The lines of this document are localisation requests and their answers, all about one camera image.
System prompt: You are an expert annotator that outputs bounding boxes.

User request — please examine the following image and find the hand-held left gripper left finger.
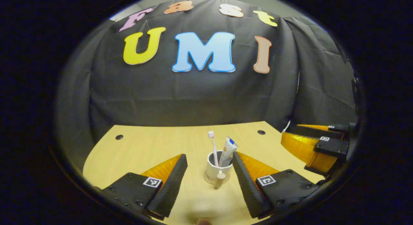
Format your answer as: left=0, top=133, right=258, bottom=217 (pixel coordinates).
left=102, top=153, right=188, bottom=219

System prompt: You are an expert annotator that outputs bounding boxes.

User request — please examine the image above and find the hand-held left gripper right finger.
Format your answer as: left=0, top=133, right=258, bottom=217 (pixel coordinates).
left=232, top=151, right=325, bottom=219

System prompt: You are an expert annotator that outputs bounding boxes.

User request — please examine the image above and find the white cup with wooden handle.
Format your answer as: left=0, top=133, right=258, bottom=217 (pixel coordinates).
left=206, top=150, right=233, bottom=189

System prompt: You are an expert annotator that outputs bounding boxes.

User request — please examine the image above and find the white toothpaste tube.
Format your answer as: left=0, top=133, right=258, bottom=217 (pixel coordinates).
left=219, top=136, right=238, bottom=167

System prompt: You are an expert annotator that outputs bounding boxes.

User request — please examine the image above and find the white toothbrush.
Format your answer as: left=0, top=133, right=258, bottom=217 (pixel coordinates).
left=208, top=131, right=220, bottom=167

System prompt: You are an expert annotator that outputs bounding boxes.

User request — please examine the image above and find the wooden desktop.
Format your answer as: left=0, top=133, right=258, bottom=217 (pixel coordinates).
left=83, top=121, right=326, bottom=225

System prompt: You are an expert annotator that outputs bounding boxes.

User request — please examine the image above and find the black backdrop cloth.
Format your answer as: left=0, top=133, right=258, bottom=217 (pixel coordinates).
left=55, top=0, right=360, bottom=154

